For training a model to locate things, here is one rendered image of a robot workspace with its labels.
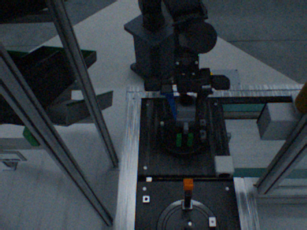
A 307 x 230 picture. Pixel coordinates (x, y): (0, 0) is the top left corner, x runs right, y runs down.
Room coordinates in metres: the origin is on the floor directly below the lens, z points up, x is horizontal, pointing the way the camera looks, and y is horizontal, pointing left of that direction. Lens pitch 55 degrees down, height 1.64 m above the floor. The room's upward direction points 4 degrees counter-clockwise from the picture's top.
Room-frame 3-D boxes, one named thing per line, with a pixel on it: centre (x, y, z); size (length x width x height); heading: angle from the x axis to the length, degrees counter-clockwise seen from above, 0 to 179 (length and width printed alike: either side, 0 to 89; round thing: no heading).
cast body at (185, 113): (0.38, -0.07, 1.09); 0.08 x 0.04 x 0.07; 176
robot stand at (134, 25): (0.75, -0.02, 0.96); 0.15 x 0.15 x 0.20; 40
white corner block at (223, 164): (0.28, -0.16, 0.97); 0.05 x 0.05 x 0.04; 86
